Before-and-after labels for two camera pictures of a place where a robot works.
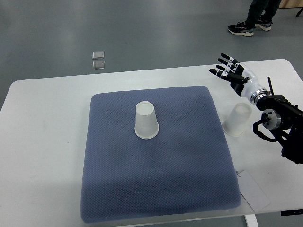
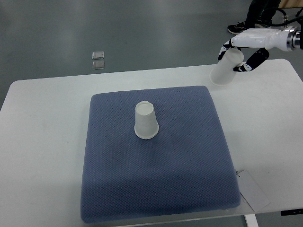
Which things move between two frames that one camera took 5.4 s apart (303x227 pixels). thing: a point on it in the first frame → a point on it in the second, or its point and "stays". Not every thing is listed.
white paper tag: [251, 192] stays
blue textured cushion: [187, 171] stays
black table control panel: [296, 212] stays
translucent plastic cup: [235, 123] → [224, 72]
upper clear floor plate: [98, 55] stays
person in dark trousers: [261, 14] stays
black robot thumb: [234, 77] → [259, 56]
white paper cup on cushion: [147, 125] stays
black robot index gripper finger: [224, 69] → [226, 47]
